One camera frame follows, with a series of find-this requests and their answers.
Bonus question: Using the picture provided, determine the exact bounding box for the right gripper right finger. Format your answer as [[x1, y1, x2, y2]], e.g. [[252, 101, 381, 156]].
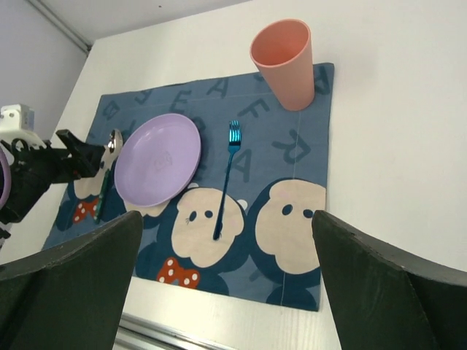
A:
[[312, 210, 466, 349]]

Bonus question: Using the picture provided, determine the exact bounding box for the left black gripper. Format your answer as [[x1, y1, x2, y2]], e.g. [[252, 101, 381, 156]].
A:
[[10, 129, 106, 184]]

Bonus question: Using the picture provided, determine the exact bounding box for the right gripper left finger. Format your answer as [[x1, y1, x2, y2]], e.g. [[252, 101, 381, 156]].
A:
[[1, 211, 143, 349]]

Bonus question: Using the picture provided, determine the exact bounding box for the silver spoon green handle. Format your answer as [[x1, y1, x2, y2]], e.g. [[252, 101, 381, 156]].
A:
[[93, 129, 124, 224]]

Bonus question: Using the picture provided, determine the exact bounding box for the purple plastic plate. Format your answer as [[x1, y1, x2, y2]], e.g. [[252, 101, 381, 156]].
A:
[[114, 113, 201, 208]]

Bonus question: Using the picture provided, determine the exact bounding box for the blue cartoon placemat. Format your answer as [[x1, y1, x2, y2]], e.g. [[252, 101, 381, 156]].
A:
[[45, 63, 334, 311]]

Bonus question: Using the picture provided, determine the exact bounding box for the blue metallic fork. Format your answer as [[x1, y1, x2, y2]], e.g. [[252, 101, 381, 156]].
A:
[[213, 120, 242, 241]]

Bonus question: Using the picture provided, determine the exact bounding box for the orange plastic cup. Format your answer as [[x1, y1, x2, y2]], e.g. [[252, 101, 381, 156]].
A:
[[250, 19, 314, 111]]

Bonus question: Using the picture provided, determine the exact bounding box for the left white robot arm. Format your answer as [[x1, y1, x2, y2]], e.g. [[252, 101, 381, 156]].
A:
[[1, 104, 106, 225]]

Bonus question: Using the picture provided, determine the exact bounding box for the aluminium mounting rail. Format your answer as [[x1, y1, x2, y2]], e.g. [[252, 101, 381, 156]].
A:
[[114, 313, 232, 350]]

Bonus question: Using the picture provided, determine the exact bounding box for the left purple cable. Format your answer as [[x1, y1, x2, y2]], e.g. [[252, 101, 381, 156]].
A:
[[0, 147, 12, 209]]

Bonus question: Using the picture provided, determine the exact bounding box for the left frame post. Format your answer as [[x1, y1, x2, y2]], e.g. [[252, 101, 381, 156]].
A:
[[26, 0, 93, 55]]

